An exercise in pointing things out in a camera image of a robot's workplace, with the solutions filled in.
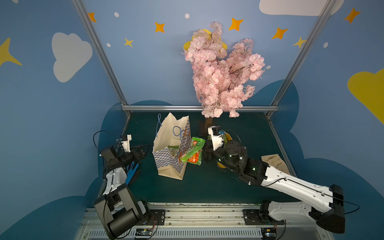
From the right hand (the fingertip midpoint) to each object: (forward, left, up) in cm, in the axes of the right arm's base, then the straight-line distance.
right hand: (201, 139), depth 65 cm
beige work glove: (+10, -49, -34) cm, 60 cm away
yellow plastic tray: (+22, -19, -30) cm, 42 cm away
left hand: (+6, +31, -17) cm, 36 cm away
